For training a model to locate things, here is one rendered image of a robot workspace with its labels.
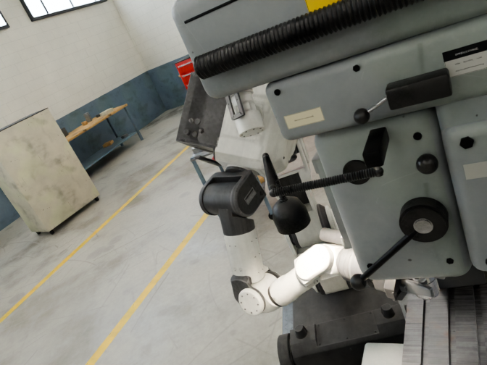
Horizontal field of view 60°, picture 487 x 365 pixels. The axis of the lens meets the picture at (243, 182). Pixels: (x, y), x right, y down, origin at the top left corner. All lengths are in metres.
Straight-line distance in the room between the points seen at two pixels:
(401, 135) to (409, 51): 0.13
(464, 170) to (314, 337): 1.25
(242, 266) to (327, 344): 0.72
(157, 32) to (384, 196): 11.27
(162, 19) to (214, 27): 11.03
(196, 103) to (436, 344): 0.88
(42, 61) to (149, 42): 3.12
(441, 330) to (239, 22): 0.93
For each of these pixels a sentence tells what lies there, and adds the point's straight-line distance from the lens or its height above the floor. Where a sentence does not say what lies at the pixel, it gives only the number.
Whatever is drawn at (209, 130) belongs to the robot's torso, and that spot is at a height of 1.59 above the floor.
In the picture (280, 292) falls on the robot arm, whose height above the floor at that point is 1.17.
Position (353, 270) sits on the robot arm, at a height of 1.25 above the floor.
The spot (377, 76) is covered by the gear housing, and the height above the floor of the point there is 1.70.
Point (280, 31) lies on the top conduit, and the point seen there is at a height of 1.80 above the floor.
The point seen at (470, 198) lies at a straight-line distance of 0.69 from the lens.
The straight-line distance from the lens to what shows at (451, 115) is 0.64.
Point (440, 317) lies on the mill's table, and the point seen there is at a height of 0.94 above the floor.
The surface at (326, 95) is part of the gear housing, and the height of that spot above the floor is 1.69.
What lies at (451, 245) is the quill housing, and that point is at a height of 1.39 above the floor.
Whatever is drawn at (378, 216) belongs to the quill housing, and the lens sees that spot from 0.74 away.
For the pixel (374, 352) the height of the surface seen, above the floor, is 0.86.
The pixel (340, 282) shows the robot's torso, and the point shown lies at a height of 0.69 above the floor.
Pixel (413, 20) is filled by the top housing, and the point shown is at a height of 1.75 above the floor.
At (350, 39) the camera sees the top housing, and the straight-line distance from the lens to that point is 0.59.
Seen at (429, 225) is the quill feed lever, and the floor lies 1.46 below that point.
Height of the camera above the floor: 1.85
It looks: 22 degrees down
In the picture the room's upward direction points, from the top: 24 degrees counter-clockwise
